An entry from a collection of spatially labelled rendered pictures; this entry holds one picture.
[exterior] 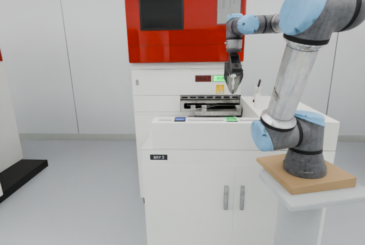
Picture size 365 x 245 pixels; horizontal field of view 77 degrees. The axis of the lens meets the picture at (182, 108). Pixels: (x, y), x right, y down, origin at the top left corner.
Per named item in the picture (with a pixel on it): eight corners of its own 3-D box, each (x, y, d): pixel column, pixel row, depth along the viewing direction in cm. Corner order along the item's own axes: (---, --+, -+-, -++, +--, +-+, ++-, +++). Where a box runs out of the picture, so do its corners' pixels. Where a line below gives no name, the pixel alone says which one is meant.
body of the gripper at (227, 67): (238, 73, 115) (239, 49, 112) (241, 75, 107) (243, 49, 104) (223, 74, 116) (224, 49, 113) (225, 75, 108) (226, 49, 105)
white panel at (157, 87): (134, 114, 181) (131, 62, 171) (239, 114, 176) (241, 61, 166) (133, 115, 178) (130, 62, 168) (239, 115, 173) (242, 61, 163)
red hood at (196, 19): (149, 58, 236) (145, -5, 221) (228, 57, 231) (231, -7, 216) (128, 63, 163) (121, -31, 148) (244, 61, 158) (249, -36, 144)
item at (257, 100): (251, 105, 141) (252, 84, 138) (257, 105, 141) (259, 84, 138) (253, 108, 136) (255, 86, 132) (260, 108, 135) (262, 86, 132)
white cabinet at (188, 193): (163, 206, 198) (159, 115, 177) (276, 208, 192) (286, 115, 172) (148, 277, 136) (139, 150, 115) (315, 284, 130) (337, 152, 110)
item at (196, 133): (155, 142, 125) (153, 117, 122) (257, 142, 122) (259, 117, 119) (152, 149, 116) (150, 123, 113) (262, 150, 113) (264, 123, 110)
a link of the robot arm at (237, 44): (244, 39, 103) (225, 39, 103) (243, 49, 104) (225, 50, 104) (240, 39, 110) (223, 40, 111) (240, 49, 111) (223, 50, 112)
